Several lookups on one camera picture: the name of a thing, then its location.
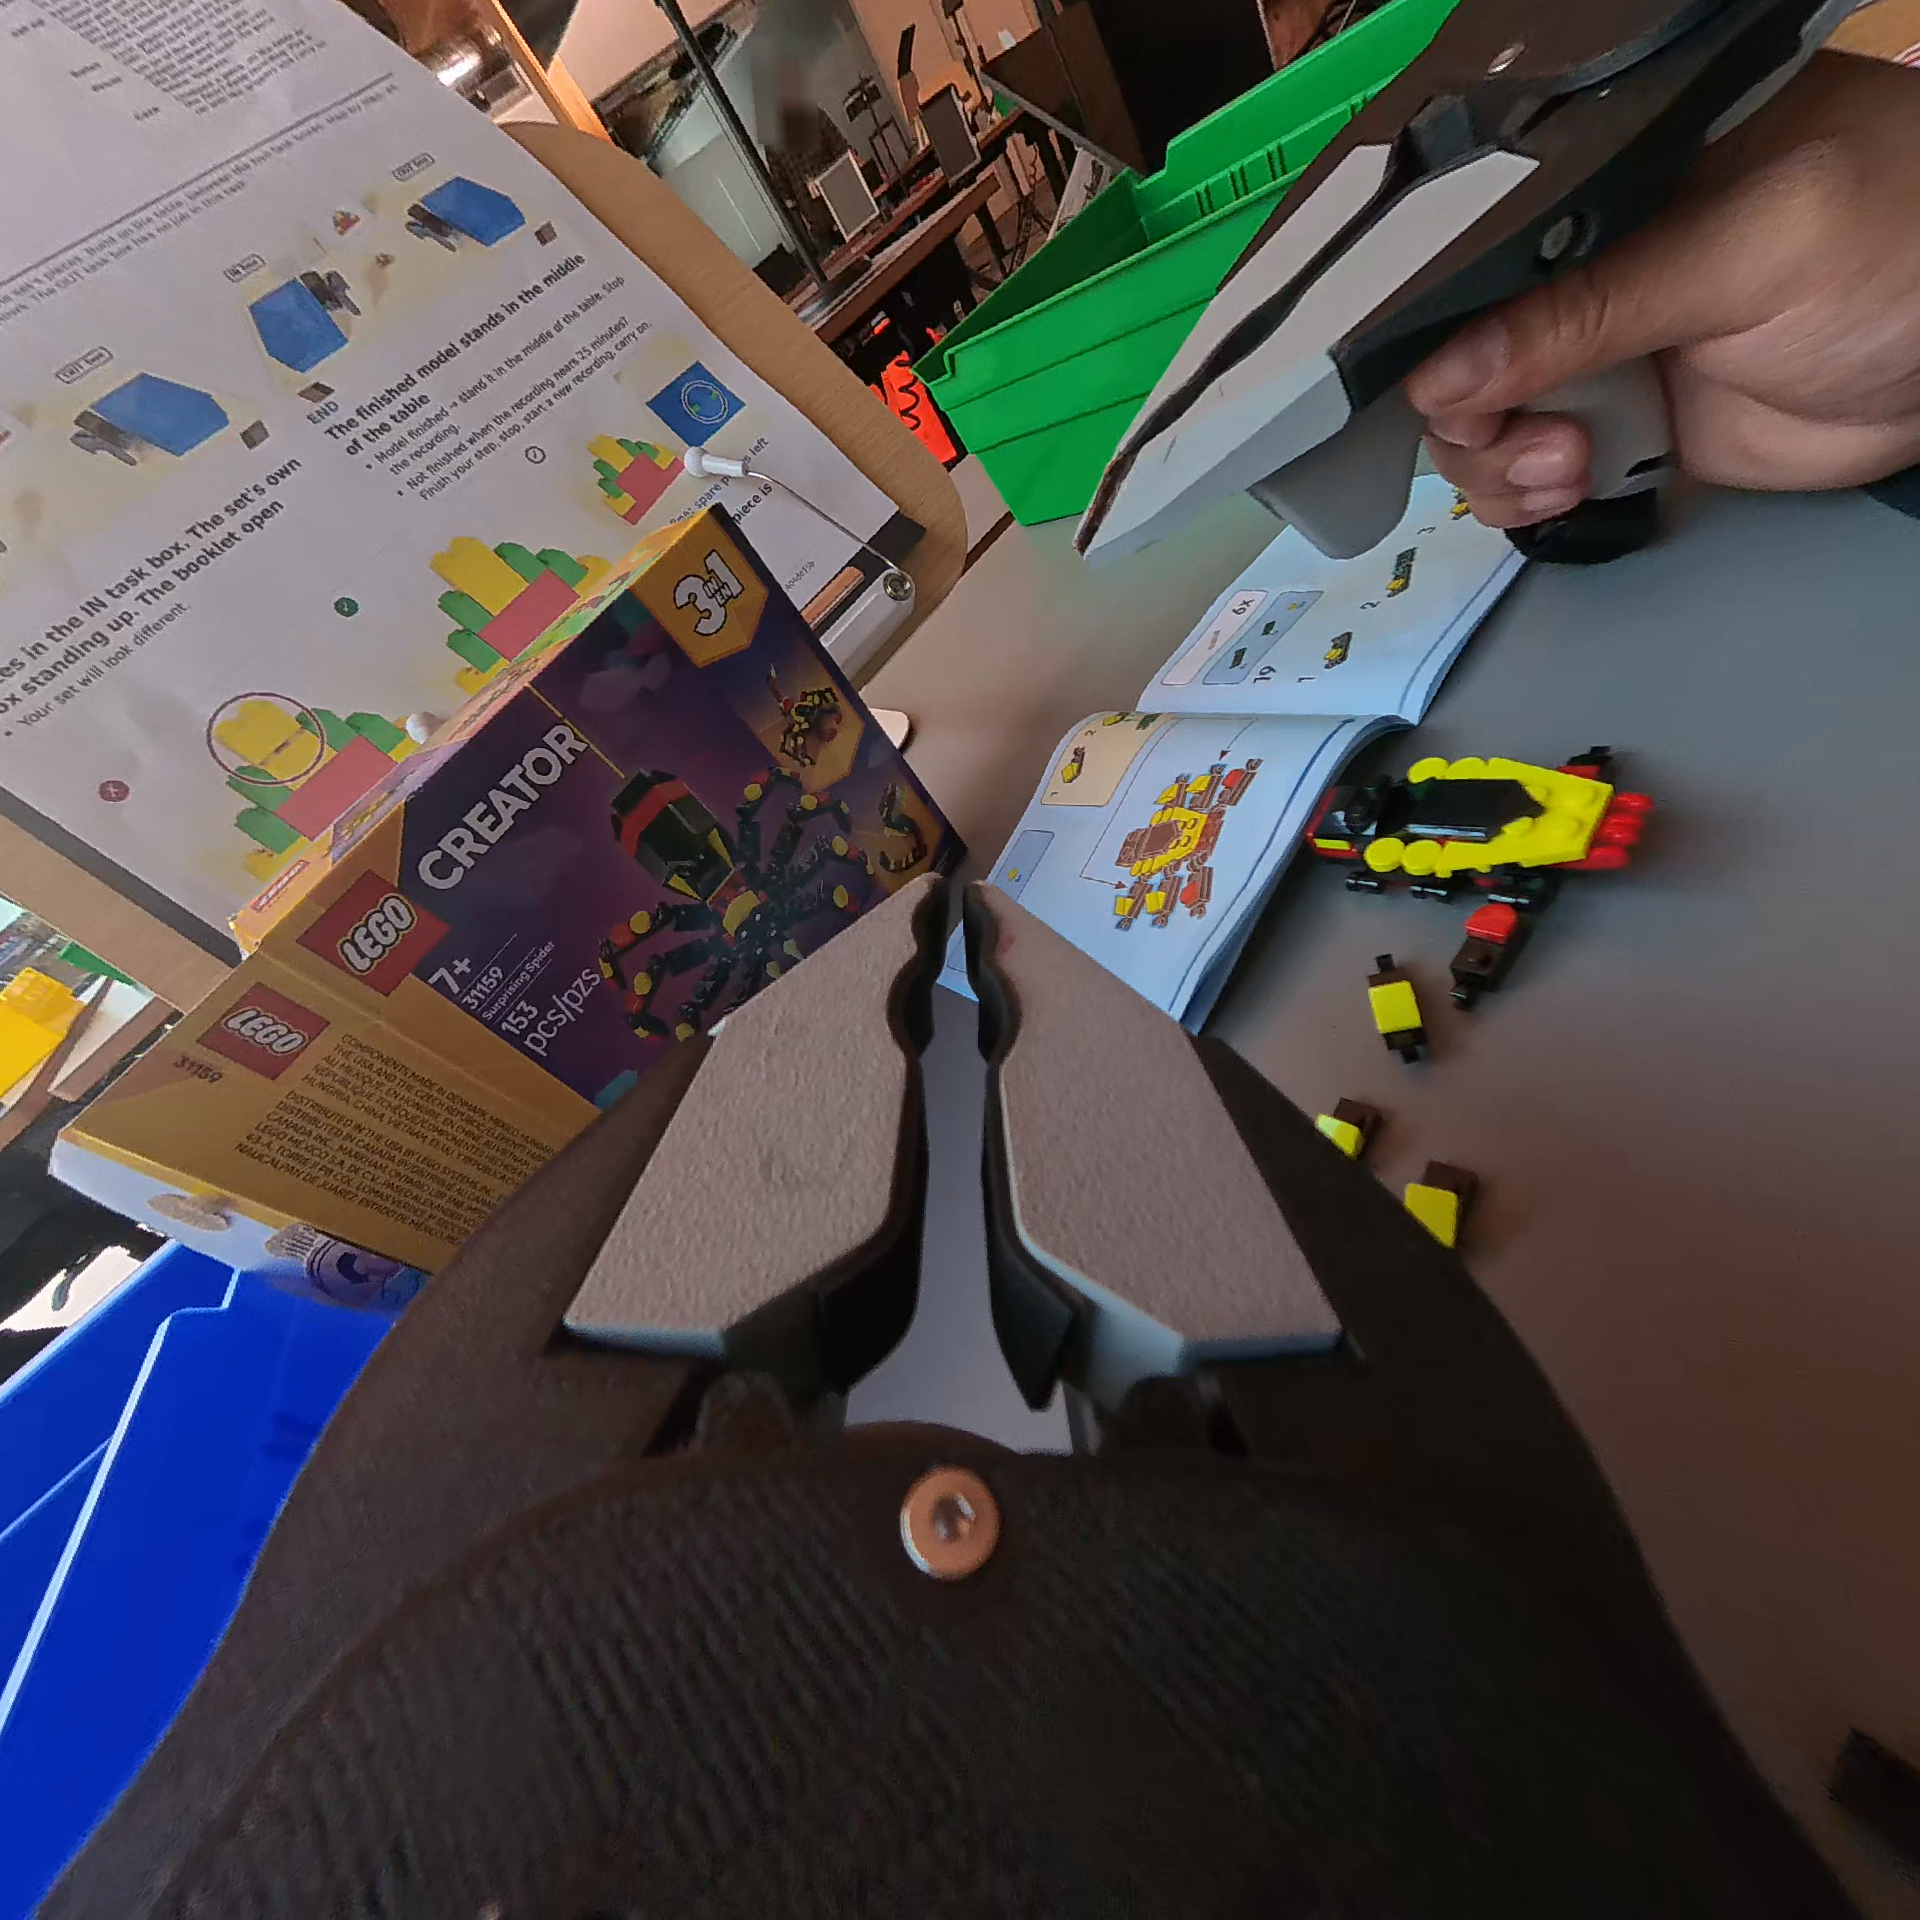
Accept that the printed instruction sheet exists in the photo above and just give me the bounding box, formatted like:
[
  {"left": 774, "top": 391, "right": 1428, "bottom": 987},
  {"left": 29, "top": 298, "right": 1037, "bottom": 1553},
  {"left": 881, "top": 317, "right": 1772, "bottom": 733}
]
[{"left": 0, "top": 0, "right": 921, "bottom": 941}]

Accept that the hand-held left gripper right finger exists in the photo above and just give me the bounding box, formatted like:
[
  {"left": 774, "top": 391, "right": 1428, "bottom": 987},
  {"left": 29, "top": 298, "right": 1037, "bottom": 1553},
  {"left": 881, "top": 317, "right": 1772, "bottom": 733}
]
[{"left": 961, "top": 883, "right": 1343, "bottom": 1419}]

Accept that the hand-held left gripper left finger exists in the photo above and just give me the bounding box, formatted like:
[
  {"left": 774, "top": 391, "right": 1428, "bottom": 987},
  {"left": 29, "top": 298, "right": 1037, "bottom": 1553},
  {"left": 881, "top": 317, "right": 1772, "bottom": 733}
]
[{"left": 561, "top": 873, "right": 950, "bottom": 1406}]

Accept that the blue plastic storage bin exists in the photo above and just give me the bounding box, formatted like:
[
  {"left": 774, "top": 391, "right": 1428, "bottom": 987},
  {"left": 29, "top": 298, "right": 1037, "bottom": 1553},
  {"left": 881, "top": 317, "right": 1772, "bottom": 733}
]
[{"left": 0, "top": 1237, "right": 436, "bottom": 1864}]

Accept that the orange sign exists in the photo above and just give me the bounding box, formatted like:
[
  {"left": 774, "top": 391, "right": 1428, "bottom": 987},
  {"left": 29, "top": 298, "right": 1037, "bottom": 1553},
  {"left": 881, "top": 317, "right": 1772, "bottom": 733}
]
[{"left": 877, "top": 359, "right": 956, "bottom": 466}]

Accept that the wooden display board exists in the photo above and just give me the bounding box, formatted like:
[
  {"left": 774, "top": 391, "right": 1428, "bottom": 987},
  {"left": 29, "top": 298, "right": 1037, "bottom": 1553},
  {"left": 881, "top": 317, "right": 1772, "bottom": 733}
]
[{"left": 0, "top": 120, "right": 970, "bottom": 1151}]

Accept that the yellow black lego piece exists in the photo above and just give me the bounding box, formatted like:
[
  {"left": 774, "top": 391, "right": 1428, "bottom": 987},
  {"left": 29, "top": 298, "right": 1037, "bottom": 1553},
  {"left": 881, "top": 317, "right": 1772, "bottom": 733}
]
[{"left": 1362, "top": 951, "right": 1430, "bottom": 1065}]

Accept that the wire holder with white foot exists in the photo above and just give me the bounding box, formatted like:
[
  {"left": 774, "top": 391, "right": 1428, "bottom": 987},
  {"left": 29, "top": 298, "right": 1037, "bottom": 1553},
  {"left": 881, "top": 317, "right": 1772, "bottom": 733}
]
[{"left": 680, "top": 445, "right": 921, "bottom": 610}]

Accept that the black yellow red lego model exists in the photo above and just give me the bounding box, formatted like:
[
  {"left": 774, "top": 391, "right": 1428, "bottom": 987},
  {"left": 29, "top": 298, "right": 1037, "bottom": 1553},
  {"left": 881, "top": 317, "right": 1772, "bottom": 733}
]
[{"left": 1302, "top": 746, "right": 1655, "bottom": 905}]

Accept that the lego set cardboard box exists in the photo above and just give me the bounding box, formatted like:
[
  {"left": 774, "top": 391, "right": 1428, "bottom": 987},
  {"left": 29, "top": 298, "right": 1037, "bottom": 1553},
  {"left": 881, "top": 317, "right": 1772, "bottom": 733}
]
[{"left": 53, "top": 509, "right": 964, "bottom": 1278}]

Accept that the black box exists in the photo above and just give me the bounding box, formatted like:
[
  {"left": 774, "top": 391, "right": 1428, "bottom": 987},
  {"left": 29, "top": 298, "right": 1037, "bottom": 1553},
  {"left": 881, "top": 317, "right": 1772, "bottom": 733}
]
[{"left": 983, "top": 0, "right": 1278, "bottom": 179}]

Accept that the red black lego piece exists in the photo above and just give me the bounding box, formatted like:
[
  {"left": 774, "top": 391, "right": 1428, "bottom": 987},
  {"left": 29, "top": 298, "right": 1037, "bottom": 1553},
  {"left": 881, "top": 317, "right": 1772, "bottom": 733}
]
[{"left": 1447, "top": 902, "right": 1541, "bottom": 1010}]

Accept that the lego instruction booklet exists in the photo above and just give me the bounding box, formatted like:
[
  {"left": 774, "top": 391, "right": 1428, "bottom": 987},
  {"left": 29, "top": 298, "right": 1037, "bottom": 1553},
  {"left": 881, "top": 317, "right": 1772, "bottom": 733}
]
[{"left": 983, "top": 478, "right": 1528, "bottom": 1038}]

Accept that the person's right hand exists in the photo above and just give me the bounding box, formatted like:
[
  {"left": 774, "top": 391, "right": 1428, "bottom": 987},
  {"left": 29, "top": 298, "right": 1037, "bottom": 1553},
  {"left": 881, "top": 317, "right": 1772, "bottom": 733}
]
[{"left": 1407, "top": 53, "right": 1920, "bottom": 531}]

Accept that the green plastic storage bin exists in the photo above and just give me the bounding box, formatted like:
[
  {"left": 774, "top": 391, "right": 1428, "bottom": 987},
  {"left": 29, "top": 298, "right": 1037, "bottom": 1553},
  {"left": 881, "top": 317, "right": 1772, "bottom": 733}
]
[{"left": 912, "top": 0, "right": 1469, "bottom": 531}]

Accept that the yellow storage bin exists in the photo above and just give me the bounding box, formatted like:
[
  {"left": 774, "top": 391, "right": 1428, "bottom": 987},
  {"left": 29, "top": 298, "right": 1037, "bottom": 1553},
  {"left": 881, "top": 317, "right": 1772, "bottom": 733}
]
[{"left": 0, "top": 968, "right": 87, "bottom": 1107}]

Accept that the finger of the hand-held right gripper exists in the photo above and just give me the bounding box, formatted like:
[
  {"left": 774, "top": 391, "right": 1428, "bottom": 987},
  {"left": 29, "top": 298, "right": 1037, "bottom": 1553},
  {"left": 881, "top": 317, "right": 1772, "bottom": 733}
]
[
  {"left": 1074, "top": 133, "right": 1545, "bottom": 552},
  {"left": 1082, "top": 353, "right": 1430, "bottom": 568}
]

